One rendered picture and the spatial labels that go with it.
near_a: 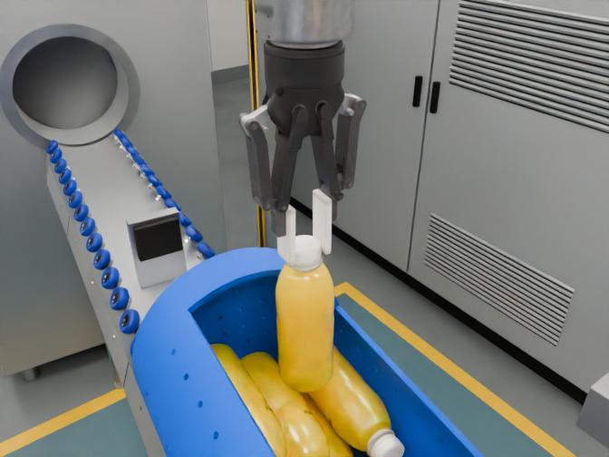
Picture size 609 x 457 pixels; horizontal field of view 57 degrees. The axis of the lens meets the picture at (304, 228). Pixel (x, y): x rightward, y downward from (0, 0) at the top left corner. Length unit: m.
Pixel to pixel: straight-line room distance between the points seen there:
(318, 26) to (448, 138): 1.76
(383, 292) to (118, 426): 1.29
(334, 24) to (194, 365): 0.37
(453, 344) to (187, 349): 1.91
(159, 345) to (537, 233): 1.62
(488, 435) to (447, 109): 1.18
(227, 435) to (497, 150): 1.69
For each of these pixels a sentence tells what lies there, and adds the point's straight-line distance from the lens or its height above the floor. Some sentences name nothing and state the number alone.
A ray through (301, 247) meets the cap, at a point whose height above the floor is 1.29.
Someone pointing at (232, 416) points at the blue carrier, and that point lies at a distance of 0.56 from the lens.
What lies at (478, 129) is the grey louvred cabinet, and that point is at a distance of 2.13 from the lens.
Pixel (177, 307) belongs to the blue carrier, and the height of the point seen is 1.21.
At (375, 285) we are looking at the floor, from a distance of 2.71.
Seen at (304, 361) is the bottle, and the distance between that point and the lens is 0.69.
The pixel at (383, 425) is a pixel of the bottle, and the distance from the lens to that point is 0.72.
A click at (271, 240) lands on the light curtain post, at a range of 1.44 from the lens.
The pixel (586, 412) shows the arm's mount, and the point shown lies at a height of 1.03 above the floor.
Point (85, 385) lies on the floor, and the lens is 2.37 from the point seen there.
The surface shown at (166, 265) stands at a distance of 1.18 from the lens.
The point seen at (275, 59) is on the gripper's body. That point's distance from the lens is 0.51.
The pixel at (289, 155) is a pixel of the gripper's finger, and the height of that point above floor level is 1.41.
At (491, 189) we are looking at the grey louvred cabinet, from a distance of 2.16.
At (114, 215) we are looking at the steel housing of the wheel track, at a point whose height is 0.93.
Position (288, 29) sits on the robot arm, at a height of 1.53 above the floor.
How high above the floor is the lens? 1.63
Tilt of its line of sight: 32 degrees down
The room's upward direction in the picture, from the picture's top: straight up
